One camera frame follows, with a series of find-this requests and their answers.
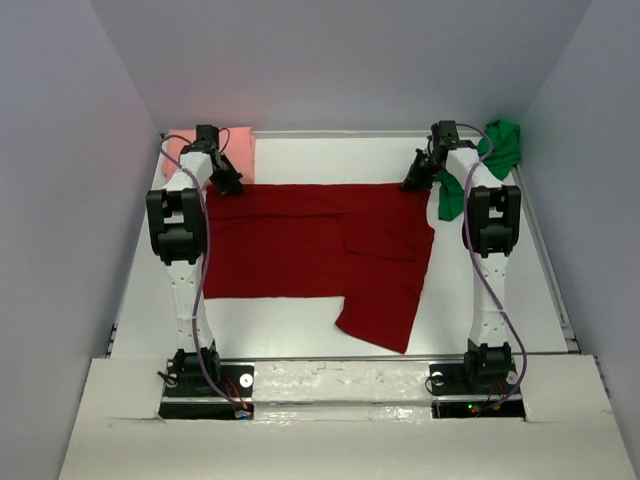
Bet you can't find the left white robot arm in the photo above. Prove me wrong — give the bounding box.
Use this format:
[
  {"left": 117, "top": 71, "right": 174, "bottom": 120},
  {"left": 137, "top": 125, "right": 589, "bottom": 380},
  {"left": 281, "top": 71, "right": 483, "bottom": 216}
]
[{"left": 145, "top": 140, "right": 242, "bottom": 401}]

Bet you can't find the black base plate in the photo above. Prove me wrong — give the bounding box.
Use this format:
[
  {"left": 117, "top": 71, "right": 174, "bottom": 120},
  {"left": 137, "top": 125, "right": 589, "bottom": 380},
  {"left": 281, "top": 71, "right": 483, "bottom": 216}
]
[
  {"left": 157, "top": 361, "right": 255, "bottom": 421},
  {"left": 425, "top": 363, "right": 526, "bottom": 419}
]

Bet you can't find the green t shirt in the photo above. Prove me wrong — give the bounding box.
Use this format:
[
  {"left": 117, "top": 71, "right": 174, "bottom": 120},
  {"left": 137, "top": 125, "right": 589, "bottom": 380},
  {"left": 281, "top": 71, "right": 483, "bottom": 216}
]
[{"left": 436, "top": 120, "right": 522, "bottom": 221}]

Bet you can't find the white front cover board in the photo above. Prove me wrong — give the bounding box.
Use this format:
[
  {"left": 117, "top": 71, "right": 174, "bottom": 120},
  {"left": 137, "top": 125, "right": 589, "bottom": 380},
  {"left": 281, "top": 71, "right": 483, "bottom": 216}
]
[{"left": 61, "top": 355, "right": 634, "bottom": 479}]

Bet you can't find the red t shirt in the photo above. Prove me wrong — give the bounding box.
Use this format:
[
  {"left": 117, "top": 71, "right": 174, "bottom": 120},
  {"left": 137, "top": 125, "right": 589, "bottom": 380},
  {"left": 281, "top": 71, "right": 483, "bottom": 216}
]
[{"left": 204, "top": 183, "right": 435, "bottom": 354}]

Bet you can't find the folded pink t shirt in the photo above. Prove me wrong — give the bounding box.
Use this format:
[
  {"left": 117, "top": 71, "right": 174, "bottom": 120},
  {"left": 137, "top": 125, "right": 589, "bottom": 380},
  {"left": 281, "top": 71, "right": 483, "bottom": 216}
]
[{"left": 160, "top": 127, "right": 255, "bottom": 184}]

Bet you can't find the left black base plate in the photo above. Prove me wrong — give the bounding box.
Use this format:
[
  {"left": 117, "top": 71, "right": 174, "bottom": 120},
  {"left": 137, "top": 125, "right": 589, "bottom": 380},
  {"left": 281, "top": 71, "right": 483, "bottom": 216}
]
[{"left": 157, "top": 361, "right": 255, "bottom": 421}]

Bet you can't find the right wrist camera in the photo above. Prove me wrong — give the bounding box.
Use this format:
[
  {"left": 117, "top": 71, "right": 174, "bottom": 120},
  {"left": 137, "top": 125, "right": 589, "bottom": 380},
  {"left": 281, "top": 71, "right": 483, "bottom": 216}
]
[{"left": 431, "top": 120, "right": 459, "bottom": 147}]

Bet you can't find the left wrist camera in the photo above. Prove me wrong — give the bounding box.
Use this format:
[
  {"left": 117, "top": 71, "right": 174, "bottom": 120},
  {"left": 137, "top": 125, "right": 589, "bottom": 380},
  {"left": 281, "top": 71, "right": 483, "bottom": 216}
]
[{"left": 194, "top": 124, "right": 220, "bottom": 148}]

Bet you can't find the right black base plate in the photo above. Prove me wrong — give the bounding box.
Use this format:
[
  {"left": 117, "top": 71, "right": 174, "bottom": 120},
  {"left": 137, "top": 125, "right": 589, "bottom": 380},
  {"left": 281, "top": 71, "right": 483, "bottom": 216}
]
[{"left": 425, "top": 363, "right": 526, "bottom": 419}]

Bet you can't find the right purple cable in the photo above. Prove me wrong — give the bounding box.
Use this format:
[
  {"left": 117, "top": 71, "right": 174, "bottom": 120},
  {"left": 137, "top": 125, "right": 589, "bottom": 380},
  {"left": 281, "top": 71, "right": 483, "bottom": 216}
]
[{"left": 454, "top": 122, "right": 529, "bottom": 414}]

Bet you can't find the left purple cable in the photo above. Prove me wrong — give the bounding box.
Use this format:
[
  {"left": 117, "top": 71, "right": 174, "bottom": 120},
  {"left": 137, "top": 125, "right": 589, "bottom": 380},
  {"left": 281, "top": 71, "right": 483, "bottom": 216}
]
[{"left": 158, "top": 139, "right": 251, "bottom": 416}]

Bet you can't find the purple cable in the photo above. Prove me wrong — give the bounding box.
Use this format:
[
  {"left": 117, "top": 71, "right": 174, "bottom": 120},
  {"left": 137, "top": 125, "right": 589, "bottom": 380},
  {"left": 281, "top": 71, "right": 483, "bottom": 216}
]
[
  {"left": 454, "top": 122, "right": 529, "bottom": 414},
  {"left": 158, "top": 139, "right": 251, "bottom": 416}
]

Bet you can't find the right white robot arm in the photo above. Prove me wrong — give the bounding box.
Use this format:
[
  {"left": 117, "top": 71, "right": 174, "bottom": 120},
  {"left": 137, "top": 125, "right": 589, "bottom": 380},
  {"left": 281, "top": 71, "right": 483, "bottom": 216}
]
[{"left": 401, "top": 140, "right": 521, "bottom": 396}]

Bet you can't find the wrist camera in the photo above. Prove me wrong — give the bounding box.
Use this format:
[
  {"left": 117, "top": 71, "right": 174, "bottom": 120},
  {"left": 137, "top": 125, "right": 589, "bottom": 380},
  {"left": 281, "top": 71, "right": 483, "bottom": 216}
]
[
  {"left": 431, "top": 120, "right": 459, "bottom": 147},
  {"left": 194, "top": 124, "right": 220, "bottom": 148}
]

